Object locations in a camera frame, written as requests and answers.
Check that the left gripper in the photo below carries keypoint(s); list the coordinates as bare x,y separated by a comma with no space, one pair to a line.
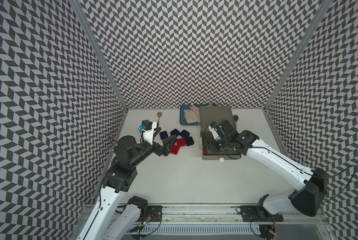
166,149

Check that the three-drawer storage cabinet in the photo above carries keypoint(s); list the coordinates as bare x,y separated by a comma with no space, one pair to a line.
209,114

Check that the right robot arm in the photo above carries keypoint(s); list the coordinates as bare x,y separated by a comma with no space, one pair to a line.
309,186

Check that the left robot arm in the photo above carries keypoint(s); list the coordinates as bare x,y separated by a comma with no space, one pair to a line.
117,181

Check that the navy brooch box left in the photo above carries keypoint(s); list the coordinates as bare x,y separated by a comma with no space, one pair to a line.
163,135

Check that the navy brooch box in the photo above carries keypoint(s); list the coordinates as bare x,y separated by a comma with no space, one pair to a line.
163,135
175,132
184,134

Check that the navy brooch box middle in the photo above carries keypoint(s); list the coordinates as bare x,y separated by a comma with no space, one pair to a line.
175,132

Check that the navy brooch box right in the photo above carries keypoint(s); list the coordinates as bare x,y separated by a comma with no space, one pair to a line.
184,134

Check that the black brooch box right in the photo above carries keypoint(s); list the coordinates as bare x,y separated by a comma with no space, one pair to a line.
189,141

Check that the black spoon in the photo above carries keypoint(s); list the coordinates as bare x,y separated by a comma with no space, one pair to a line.
235,118

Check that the blue tray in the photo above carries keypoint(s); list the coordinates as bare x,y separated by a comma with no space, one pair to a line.
182,118

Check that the beige folded napkin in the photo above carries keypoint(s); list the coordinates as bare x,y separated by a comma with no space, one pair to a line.
191,116

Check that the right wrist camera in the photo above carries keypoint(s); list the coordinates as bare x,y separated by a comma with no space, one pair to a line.
214,132

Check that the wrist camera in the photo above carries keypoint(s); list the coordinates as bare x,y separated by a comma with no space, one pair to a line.
147,129
214,132

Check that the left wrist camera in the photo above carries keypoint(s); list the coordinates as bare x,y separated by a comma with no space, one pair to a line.
147,129

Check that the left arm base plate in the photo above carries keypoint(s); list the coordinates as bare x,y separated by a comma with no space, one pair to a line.
153,211

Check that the aluminium front rail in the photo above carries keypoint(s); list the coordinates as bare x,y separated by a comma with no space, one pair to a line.
226,214

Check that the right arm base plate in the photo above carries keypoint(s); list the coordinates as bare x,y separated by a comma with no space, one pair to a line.
253,213

